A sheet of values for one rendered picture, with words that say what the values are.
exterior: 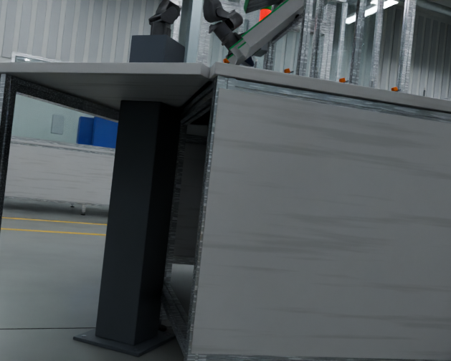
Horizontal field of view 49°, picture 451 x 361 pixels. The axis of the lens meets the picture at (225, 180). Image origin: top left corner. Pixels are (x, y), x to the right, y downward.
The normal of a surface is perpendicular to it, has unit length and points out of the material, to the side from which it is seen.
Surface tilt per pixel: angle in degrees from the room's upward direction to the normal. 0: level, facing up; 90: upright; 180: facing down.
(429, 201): 90
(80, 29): 90
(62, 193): 90
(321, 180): 90
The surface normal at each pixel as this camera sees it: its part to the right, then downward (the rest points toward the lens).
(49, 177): 0.39, 0.03
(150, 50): -0.37, -0.05
